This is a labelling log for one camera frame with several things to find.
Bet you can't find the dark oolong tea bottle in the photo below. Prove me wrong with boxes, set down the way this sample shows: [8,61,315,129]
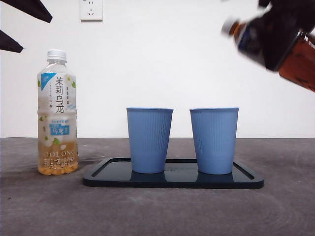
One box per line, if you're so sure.
[220,17,315,93]

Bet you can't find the jasmine oolong tea bottle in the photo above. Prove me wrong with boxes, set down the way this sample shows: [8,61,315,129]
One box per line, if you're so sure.
[37,49,80,176]

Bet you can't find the blue ribbed cup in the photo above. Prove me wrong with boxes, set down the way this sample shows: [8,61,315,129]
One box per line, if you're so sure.
[189,106,240,176]
[126,107,174,175]

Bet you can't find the dark blue tray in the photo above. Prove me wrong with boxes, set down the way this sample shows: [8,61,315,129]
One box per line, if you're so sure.
[82,157,265,189]

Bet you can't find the white wall socket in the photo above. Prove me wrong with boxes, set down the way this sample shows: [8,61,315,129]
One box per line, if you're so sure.
[80,0,103,22]

